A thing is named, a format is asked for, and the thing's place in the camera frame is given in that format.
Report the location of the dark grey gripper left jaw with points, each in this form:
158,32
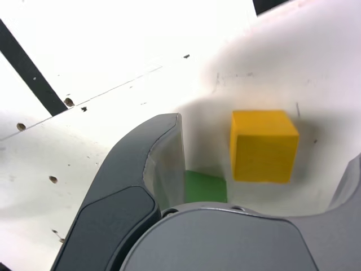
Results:
118,183

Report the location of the black tape strip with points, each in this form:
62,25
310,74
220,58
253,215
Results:
28,67

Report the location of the yellow cube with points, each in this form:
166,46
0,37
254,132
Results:
262,158

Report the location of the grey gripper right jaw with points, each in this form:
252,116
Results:
338,240

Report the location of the green cube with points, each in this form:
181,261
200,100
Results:
206,187

